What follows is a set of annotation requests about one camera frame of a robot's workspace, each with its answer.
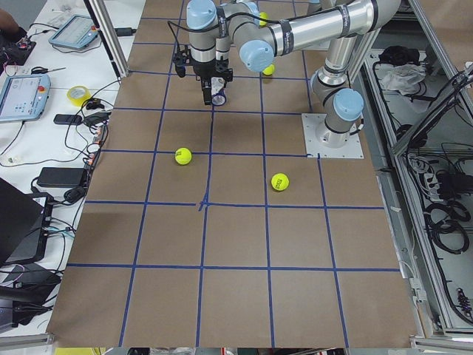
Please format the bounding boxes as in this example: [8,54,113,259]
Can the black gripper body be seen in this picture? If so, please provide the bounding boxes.
[192,59,234,82]

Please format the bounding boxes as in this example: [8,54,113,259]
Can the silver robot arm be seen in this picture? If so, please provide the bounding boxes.
[173,0,400,149]

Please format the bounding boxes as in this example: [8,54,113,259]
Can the yellow tennis ball near base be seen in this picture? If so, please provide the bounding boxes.
[262,64,276,76]

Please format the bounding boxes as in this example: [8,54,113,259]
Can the yellow tennis ball far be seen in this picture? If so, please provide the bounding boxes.
[259,12,268,27]

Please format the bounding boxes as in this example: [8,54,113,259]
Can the yellow tennis ball mid table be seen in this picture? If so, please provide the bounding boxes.
[174,147,192,166]

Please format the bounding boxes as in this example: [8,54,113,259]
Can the tennis ball with black print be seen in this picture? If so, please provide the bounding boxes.
[270,172,290,192]

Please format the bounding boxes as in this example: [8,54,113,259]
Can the yellow tape roll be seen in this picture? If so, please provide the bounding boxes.
[67,85,92,107]

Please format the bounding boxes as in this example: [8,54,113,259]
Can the far teach pendant tablet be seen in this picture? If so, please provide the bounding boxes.
[49,15,98,50]

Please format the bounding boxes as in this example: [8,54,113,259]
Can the teach pendant tablet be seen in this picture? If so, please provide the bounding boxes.
[49,15,98,50]
[1,74,51,123]

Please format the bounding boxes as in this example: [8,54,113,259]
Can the black phone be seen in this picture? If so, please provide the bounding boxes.
[53,114,83,126]

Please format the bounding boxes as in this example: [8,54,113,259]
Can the black cloth bundle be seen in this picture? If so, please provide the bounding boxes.
[378,46,420,66]

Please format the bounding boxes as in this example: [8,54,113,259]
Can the white crumpled cloth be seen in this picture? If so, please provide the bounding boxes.
[380,64,426,95]

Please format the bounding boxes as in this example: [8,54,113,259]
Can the black power adapter brick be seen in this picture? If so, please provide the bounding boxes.
[37,167,86,188]

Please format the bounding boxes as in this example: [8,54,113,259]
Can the near teach pendant tablet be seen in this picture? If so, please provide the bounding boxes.
[1,74,51,123]

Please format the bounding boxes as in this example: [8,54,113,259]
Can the black laptop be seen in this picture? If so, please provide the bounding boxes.
[1,180,52,266]

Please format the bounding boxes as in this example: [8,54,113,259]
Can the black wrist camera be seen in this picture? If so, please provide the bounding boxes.
[172,50,191,78]

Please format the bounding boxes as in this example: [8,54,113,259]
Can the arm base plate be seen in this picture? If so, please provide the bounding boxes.
[302,113,364,159]

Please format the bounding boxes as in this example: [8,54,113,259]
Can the aluminium frame post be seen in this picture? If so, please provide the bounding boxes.
[84,0,129,80]

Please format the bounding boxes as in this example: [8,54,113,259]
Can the black handled scissors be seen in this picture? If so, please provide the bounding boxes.
[30,67,65,75]

